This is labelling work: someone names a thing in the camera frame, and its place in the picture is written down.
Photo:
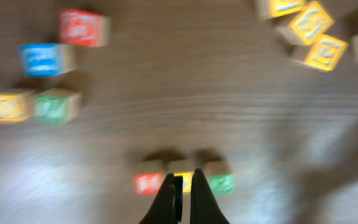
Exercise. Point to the yellow block beside V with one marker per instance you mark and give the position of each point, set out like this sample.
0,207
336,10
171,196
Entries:
16,105

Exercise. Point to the red I wooden block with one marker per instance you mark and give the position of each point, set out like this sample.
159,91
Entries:
149,177

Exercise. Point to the blue P wooden block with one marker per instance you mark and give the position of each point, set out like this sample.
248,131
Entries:
47,59

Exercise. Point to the red O wooden block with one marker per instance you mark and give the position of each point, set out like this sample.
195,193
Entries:
79,27

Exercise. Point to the yellow C wooden block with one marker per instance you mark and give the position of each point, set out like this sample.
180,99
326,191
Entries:
184,168

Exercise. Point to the green R block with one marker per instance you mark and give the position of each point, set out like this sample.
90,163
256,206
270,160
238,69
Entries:
221,179

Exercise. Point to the green V wooden block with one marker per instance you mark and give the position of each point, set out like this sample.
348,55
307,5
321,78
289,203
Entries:
57,106

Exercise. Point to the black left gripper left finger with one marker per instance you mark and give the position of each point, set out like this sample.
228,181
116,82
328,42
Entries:
167,207

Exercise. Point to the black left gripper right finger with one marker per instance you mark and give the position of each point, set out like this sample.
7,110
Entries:
204,207

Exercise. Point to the yellow block cluster middle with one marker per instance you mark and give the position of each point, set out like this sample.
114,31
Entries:
306,26

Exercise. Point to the yellow block cluster back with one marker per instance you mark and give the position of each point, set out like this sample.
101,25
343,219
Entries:
268,9

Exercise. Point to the yellow block cluster front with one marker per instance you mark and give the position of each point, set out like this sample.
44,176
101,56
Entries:
324,54

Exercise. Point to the yellow block cluster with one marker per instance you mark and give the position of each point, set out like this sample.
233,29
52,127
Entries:
268,9
324,54
306,26

